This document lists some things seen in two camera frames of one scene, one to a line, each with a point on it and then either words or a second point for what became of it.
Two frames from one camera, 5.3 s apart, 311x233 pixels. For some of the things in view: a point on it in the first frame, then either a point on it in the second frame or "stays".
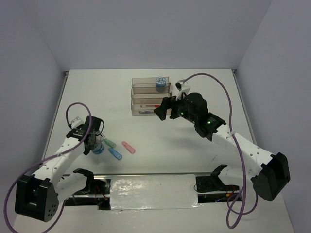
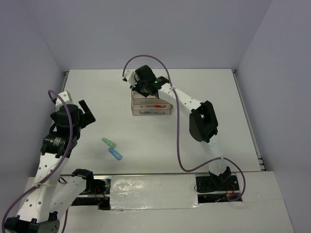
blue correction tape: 115,154 stays
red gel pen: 149,106 stays
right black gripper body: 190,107 -> 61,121
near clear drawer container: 145,107 stays
